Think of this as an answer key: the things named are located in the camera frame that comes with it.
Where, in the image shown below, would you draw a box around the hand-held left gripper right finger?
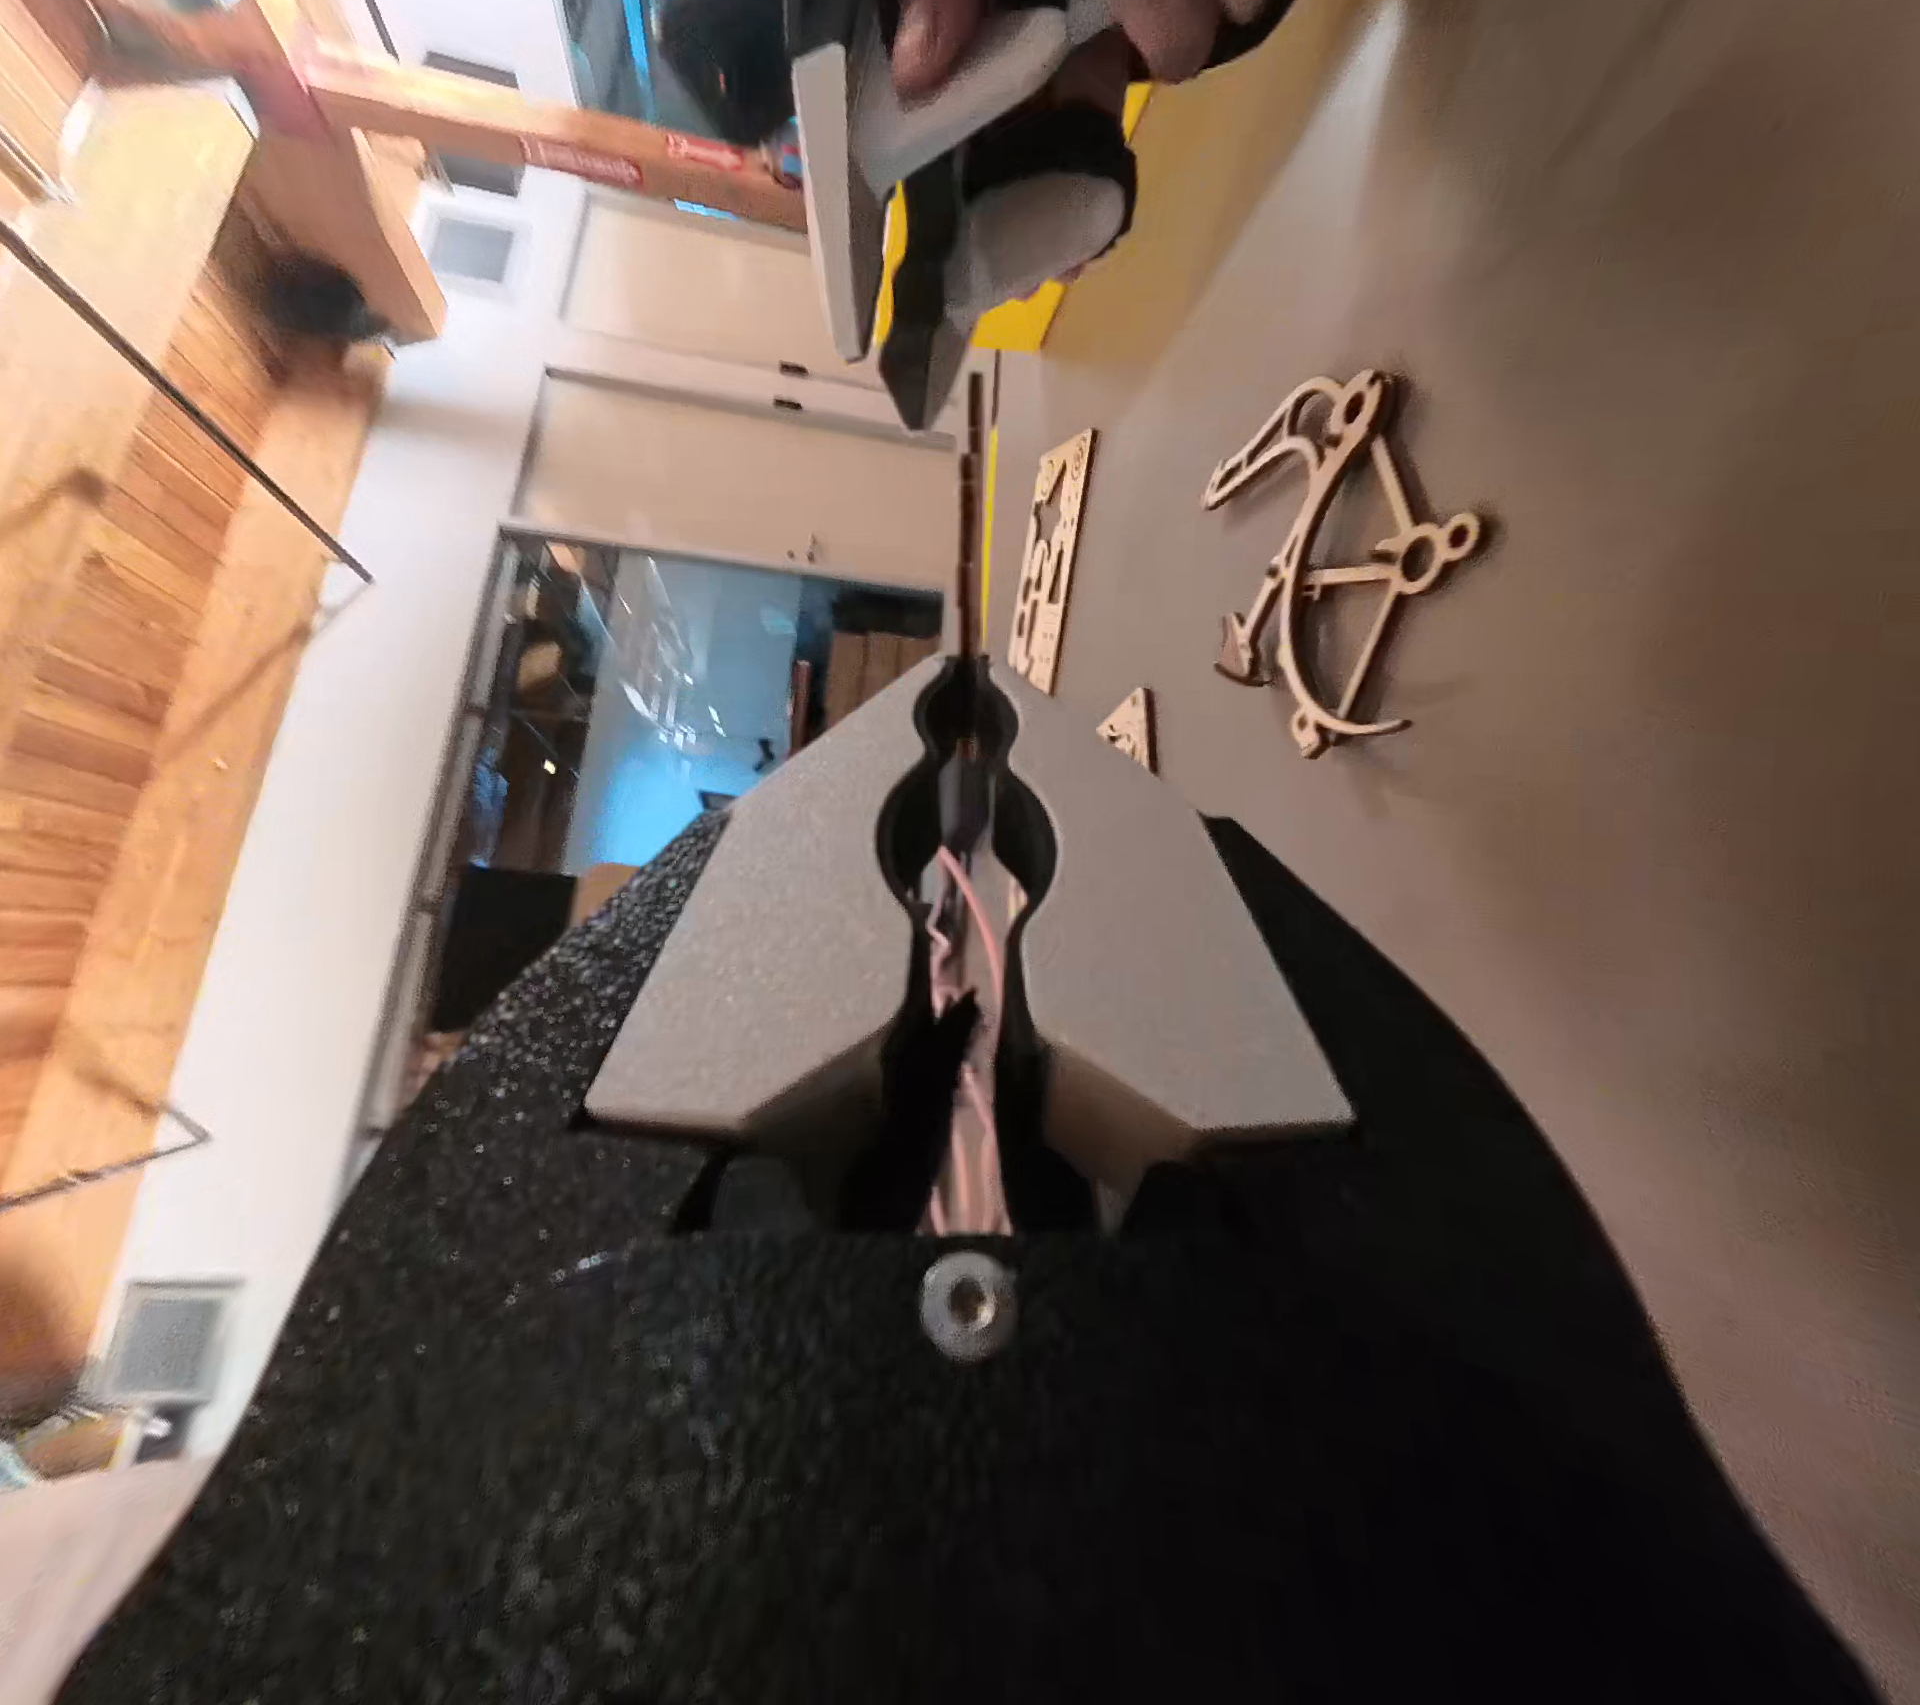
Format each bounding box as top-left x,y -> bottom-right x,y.
974,662 -> 1355,1231

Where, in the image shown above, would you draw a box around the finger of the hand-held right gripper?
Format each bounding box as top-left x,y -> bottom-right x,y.
873,152 -> 984,434
790,40 -> 909,367

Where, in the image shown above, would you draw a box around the yellow plastic bin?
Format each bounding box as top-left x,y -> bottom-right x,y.
870,77 -> 1158,356

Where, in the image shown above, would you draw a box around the wall air vent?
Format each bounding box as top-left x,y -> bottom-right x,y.
416,203 -> 533,300

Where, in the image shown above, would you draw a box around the small wooden parts sheet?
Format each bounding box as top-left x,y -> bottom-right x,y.
1008,427 -> 1099,697

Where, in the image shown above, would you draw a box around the bow-shaped wooden model part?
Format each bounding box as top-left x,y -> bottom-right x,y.
1204,367 -> 1488,763

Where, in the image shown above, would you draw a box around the wooden post red signs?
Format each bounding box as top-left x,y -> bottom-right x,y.
300,70 -> 820,237

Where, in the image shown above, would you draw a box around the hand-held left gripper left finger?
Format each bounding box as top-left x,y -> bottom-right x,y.
582,654 -> 969,1231

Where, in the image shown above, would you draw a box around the large wooden parts sheet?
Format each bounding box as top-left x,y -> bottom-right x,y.
953,371 -> 1000,866

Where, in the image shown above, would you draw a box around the white door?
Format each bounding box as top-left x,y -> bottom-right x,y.
501,367 -> 962,567
557,191 -> 901,386

